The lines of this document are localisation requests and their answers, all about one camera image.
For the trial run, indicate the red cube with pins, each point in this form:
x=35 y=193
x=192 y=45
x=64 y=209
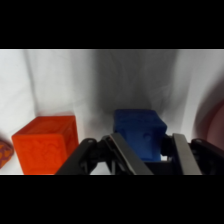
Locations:
x=45 y=146

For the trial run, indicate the pink bowl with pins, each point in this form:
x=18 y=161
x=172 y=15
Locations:
x=217 y=126

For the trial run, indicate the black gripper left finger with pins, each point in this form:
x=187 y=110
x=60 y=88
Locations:
x=100 y=156

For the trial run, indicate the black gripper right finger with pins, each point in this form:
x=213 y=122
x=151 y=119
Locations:
x=186 y=156

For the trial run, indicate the small orange patterned ball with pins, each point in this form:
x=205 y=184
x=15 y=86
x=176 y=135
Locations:
x=5 y=155

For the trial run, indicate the blue cube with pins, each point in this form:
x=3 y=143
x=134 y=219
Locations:
x=140 y=130

